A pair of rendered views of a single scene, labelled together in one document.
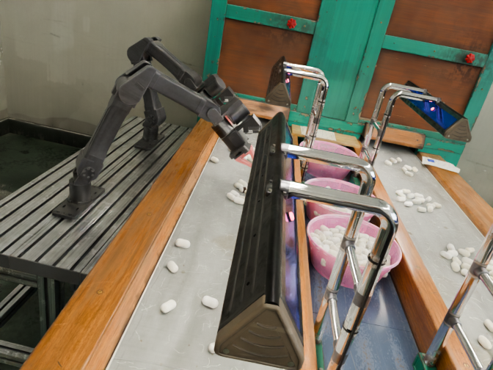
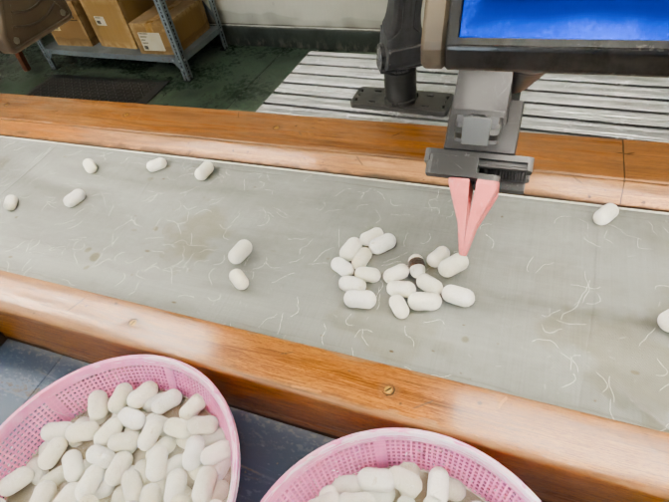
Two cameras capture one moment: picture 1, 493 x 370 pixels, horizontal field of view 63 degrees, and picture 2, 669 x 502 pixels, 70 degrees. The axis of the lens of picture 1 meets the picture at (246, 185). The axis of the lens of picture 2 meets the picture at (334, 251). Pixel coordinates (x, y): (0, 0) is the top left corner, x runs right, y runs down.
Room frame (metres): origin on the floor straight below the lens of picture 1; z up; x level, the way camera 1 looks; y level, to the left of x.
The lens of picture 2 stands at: (1.29, -0.37, 1.19)
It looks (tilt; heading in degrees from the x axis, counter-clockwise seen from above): 46 degrees down; 118
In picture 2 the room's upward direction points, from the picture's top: 11 degrees counter-clockwise
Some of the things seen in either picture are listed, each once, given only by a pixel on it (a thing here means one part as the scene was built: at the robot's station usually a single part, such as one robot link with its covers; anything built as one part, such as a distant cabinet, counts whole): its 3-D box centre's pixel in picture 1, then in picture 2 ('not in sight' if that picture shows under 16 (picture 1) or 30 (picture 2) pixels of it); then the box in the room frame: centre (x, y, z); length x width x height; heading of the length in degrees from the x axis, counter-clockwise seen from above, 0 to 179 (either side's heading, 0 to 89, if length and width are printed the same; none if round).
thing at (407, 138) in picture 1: (393, 135); not in sight; (1.97, -0.67, 0.83); 0.30 x 0.06 x 0.07; 90
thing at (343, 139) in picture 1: (324, 136); not in sight; (1.92, -0.33, 0.77); 0.33 x 0.15 x 0.01; 90
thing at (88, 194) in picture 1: (80, 190); (400, 85); (1.06, 0.49, 0.71); 0.20 x 0.07 x 0.08; 177
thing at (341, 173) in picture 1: (326, 161); not in sight; (1.70, -0.33, 0.72); 0.27 x 0.27 x 0.10
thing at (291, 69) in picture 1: (291, 125); not in sight; (1.53, -0.13, 0.90); 0.20 x 0.19 x 0.45; 0
